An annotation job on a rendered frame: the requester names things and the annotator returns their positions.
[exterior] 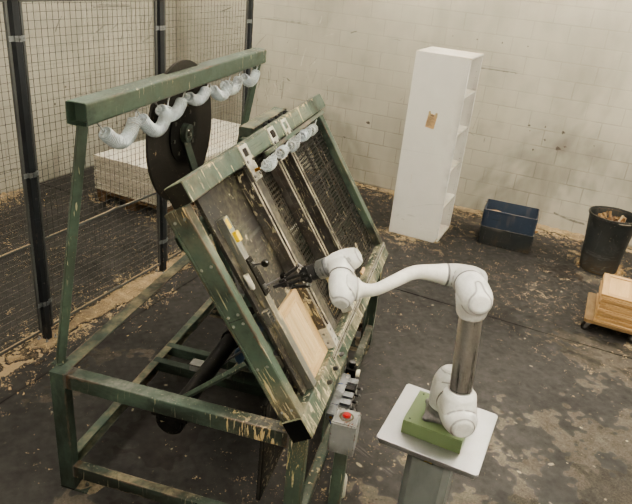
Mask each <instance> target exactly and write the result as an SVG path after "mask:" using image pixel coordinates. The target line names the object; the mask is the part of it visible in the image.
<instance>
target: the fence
mask: <svg viewBox="0 0 632 504"><path fill-rule="evenodd" d="M226 218H227V219H228V221H229V222H230V220H229V218H228V216H227V215H226V216H224V217H222V218H220V219H219V220H217V221H216V223H217V225H218V226H219V228H220V230H221V232H222V234H223V236H224V237H225V239H226V241H227V243H228V245H229V247H230V248H231V250H232V252H233V254H234V256H235V258H236V259H237V261H238V263H239V265H240V267H241V269H242V270H243V272H244V274H247V273H248V274H249V276H250V278H251V279H252V281H253V283H254V285H255V289H254V290H253V291H254V292H255V294H256V296H257V298H258V300H259V302H260V303H261V305H262V307H263V309H267V308H269V309H270V311H271V313H272V315H273V317H274V318H275V321H274V323H273V324H272V325H273V327H274V329H275V331H276V333H277V335H278V336H279V338H280V340H281V342H282V344H283V346H284V347H285V349H286V351H287V353H288V355H289V357H290V358H291V360H292V362H293V364H294V366H295V368H296V369H297V371H298V373H299V375H300V377H301V379H302V381H303V382H304V384H305V386H306V388H307V389H309V388H313V387H314V386H315V384H316V380H315V378H314V376H313V374H312V372H311V370H310V369H309V367H308V365H307V363H306V361H305V359H304V357H303V356H302V354H301V352H300V350H299V348H298V346H297V344H296V343H295V341H294V339H293V337H292V335H291V333H290V331H289V330H288V328H287V326H286V324H285V322H284V320H283V318H282V317H281V315H280V313H279V311H278V309H277V307H276V305H275V304H274V302H273V300H272V298H271V296H270V294H269V293H268V295H267V296H264V294H263V292H262V290H261V288H260V286H259V284H258V283H257V281H256V279H255V277H254V275H253V273H252V271H251V270H250V268H249V266H248V264H247V262H246V259H247V258H248V257H249V255H248V253H247V251H246V250H245V248H244V246H243V244H242V242H241V241H240V242H236V240H235V238H234V236H233V235H232V232H234V231H235V229H234V227H233V225H232V224H231V222H230V224H231V226H232V228H231V229H229V227H228V225H227V223H226V222H225V219H226Z"/></svg>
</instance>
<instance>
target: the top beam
mask: <svg viewBox="0 0 632 504"><path fill-rule="evenodd" d="M325 106H326V105H325V103H324V101H323V99H322V97H321V95H320V94H317V95H315V96H313V97H311V98H309V99H307V100H306V101H304V102H303V103H301V104H299V105H298V106H296V107H295V108H293V109H291V110H290V111H288V112H287V113H285V114H283V115H282V116H280V117H279V118H277V119H275V120H274V121H272V122H271V123H269V124H267V125H266V126H264V127H263V128H261V129H259V130H258V131H256V132H255V133H253V134H251V135H250V136H248V137H247V138H245V139H243V140H242V141H240V142H239V143H237V144H235V145H234V146H232V147H231V148H229V149H227V150H226V151H224V152H223V153H221V154H219V155H218V156H216V157H215V158H213V159H211V160H210V161H208V162H207V163H205V164H203V165H202V166H200V167H199V168H197V169H195V170H194V171H192V172H191V173H189V174H187V175H186V176H184V177H183V178H181V179H179V180H178V181H176V182H175V183H173V184H171V185H170V186H168V187H167V188H165V189H164V192H165V194H166V195H167V197H168V199H169V201H170V203H171V204H172V206H173V208H174V209H175V210H177V209H179V208H182V207H184V206H186V205H188V204H190V203H193V202H194V201H195V200H197V199H198V198H200V197H201V196H202V195H204V194H205V193H206V192H208V191H209V190H211V189H212V188H213V187H215V186H216V185H217V184H219V183H220V182H222V181H223V180H224V179H226V178H227V177H228V176H230V175H231V174H233V173H234V172H235V171H237V170H238V169H240V168H241V167H242V166H244V165H245V162H244V160H243V158H242V156H241V154H240V152H239V150H238V147H240V146H241V145H243V144H244V143H246V144H247V146H248V148H249V150H250V152H251V154H252V156H253V157H254V158H255V157H256V156H257V155H259V154H260V153H262V152H263V151H264V150H266V149H267V148H268V147H270V146H271V145H273V143H272V141H271V139H270V137H269V135H268V133H267V131H266V129H268V128H269V127H271V126H273V127H274V129H275V131H276V133H277V135H278V137H279V138H280V139H281V138H282V137H284V136H285V135H286V134H285V132H284V130H283V128H282V126H281V124H280V122H279V121H280V120H282V119H283V118H286V120H287V122H288V124H289V126H290V128H291V129H292V130H293V129H295V128H296V127H297V126H299V125H300V124H301V123H303V122H304V121H306V120H307V119H308V118H310V117H311V116H312V115H314V114H315V113H317V112H318V111H319V110H321V109H322V108H323V107H325Z"/></svg>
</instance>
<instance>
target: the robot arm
mask: <svg viewBox="0 0 632 504"><path fill-rule="evenodd" d="M362 263H363V259H362V255H361V253H360V251H359V250H358V249H357V248H345V249H341V250H338V251H336V252H333V253H331V254H330V255H329V256H327V257H324V258H322V259H319V260H316V261H315V263H313V264H310V265H308V266H302V265H301V264H300V263H298V264H297V265H296V266H295V267H294V268H292V269H291V270H290V271H288V272H287V273H285V275H284V278H283V279H280V280H279V282H278V283H275V284H274V285H273V288H274V289H276V288H278V287H282V288H284V287H288V286H289V287H290V289H297V288H310V287H311V286H312V285H311V283H312V282H313V281H315V280H318V279H320V278H321V279H325V278H328V277H329V282H328V291H329V297H330V300H331V303H332V304H333V305H334V306H335V307H337V308H339V309H346V308H348V307H349V306H351V305H352V303H353V301H357V300H358V299H359V298H362V297H373V296H378V295H381V294H383V293H385V292H388V291H390V290H392V289H394V288H396V287H398V286H400V285H403V284H405V283H407V282H409V281H412V280H416V279H423V280H427V281H431V282H434V283H438V284H441V285H444V286H449V287H452V288H453V289H454V290H455V292H456V293H455V299H456V313H457V315H458V316H459V319H458V326H457V334H456V341H455V349H454V356H453V364H447V365H444V366H442V367H440V368H439V369H438V371H437V372H436V373H435V375H434V378H433V381H432V385H431V389H430V396H429V398H427V399H426V400H425V403H426V408H425V413H424V415H423V417H422V420H424V421H428V422H434V423H437V424H441V425H443V426H444V428H445V429H446V430H447V431H448V432H449V433H450V434H451V435H453V436H456V437H461V438H463V437H467V436H469V435H471V434H472V433H473V432H474V431H475V429H476V426H477V422H478V419H477V394H476V392H475V391H474V390H473V388H472V387H473V380H474V374H475V367H476V360H477V354H478V347H479V340H480V333H481V327H482V320H484V319H485V317H486V316H487V314H488V312H489V311H490V309H491V308H492V305H493V293H492V290H491V288H490V286H489V284H488V283H487V281H488V276H487V274H486V272H485V271H484V270H482V269H480V268H478V267H475V266H471V265H465V264H457V263H443V264H423V265H414V266H410V267H407V268H405V269H402V270H401V271H399V272H397V273H395V274H393V275H391V276H389V277H387V278H385V279H383V280H381V281H379V282H377V283H373V284H367V283H364V282H362V281H361V280H360V279H359V277H356V276H354V275H353V273H354V271H355V269H357V268H358V267H359V266H360V265H361V264H362ZM300 268H301V270H300V272H298V273H296V274H293V275H290V274H291V273H293V272H294V271H296V270H297V269H300ZM289 275H290V276H289ZM297 277H300V278H298V279H295V280H292V281H290V282H288V280H291V279H294V278H297ZM302 281H304V282H308V283H302V284H296V283H299V282H302Z"/></svg>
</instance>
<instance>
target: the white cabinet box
mask: <svg viewBox="0 0 632 504"><path fill-rule="evenodd" d="M483 56H484V54H482V53H475V52H468V51H461V50H455V49H448V48H441V47H434V46H432V47H428V48H424V49H420V50H417V51H416V57H415V64H414V70H413V77H412V83H411V90H410V96H409V103H408V109H407V115H406V122H405V128H404V135H403V141H402V148H401V154H400V161H399V167H398V174H397V180H396V187H395V193H394V200H393V206H392V213H391V219H390V226H389V231H390V232H394V233H398V234H401V235H405V236H409V237H413V238H417V239H420V240H424V241H428V242H432V243H437V242H438V241H439V239H440V238H441V237H442V236H443V234H444V233H445V232H446V231H447V229H448V228H449V226H450V222H451V217H452V212H453V207H454V202H455V197H456V192H457V187H458V182H459V177H460V172H461V167H462V162H463V156H464V151H465V146H466V141H467V136H468V131H469V126H470V121H471V116H472V111H473V106H474V101H475V96H476V91H477V86H478V81H479V76H480V71H481V66H482V61H483Z"/></svg>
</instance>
